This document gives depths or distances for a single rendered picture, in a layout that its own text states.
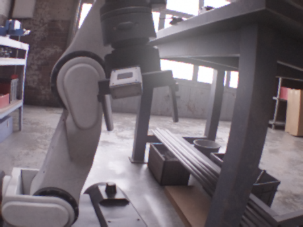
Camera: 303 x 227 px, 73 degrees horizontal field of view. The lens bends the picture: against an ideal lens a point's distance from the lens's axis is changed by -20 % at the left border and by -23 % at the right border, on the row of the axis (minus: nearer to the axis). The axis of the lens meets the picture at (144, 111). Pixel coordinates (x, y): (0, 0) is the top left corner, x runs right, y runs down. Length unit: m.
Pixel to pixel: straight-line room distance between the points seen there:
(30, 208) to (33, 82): 3.22
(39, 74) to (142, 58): 3.39
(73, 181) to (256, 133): 0.48
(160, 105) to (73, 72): 3.45
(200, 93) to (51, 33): 2.57
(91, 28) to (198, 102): 3.67
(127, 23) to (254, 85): 0.36
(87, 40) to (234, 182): 0.51
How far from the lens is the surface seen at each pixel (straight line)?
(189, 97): 4.08
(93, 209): 0.90
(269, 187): 1.24
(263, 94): 0.64
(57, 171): 0.63
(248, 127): 0.62
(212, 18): 0.72
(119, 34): 0.37
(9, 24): 1.79
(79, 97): 0.53
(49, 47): 3.72
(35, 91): 3.76
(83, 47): 0.58
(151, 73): 0.38
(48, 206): 0.63
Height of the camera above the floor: 0.66
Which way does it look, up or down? 9 degrees down
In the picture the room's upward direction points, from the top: 7 degrees clockwise
